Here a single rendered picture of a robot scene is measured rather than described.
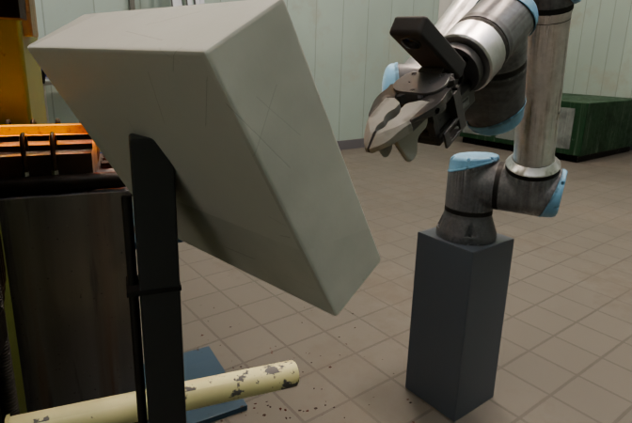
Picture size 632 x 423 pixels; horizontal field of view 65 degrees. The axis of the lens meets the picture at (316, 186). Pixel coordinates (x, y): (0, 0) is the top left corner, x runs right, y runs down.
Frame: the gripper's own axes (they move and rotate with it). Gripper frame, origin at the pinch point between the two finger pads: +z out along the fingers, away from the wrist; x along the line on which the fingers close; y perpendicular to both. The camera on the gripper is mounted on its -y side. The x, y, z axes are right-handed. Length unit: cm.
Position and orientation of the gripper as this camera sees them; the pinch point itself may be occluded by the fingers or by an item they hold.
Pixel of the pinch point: (372, 138)
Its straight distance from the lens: 58.3
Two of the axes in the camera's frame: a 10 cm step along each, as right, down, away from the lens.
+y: 3.2, 7.5, 5.7
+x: -7.2, -2.0, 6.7
